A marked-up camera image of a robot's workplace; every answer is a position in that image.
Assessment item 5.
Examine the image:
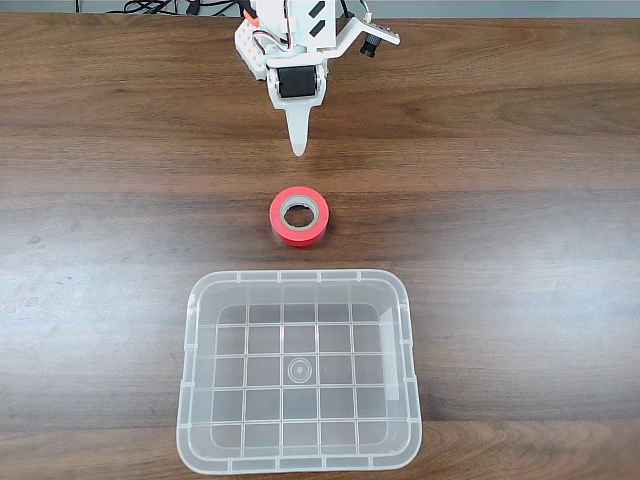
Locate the red tape roll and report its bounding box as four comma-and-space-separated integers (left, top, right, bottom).
269, 185, 332, 249

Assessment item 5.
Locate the clear plastic storage box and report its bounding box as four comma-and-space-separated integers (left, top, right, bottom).
175, 268, 424, 476

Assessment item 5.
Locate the black camera cable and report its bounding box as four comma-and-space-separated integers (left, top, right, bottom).
341, 0, 374, 24

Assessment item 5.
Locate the black cable with plug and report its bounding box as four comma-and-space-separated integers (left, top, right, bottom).
183, 0, 247, 17

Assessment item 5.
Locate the wrist camera on white bracket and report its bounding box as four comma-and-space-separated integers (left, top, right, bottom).
324, 18, 402, 59

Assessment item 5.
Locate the tangled black cable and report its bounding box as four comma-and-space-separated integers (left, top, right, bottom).
121, 0, 182, 16

